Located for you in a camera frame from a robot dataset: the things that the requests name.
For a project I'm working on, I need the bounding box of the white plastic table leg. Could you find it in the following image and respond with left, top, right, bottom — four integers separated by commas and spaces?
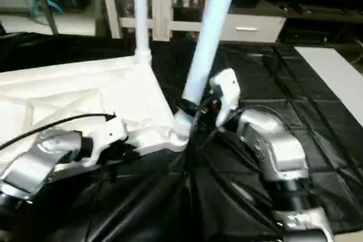
131, 0, 153, 65
172, 0, 242, 139

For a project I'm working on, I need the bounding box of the white plastic table top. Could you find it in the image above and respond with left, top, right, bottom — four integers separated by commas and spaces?
0, 54, 192, 167

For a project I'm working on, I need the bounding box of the black table mat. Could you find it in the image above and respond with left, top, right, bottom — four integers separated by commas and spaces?
0, 29, 363, 242

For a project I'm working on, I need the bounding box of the white drawer unit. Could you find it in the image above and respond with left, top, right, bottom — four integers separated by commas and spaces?
218, 14, 288, 45

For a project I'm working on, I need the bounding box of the black low media cabinet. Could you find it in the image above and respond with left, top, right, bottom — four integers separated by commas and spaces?
261, 0, 363, 45

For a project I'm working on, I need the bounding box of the blue plastic stool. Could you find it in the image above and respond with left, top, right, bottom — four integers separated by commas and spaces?
28, 1, 66, 18

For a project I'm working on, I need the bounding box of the grey metal frame post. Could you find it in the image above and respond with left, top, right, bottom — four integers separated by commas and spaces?
25, 0, 61, 36

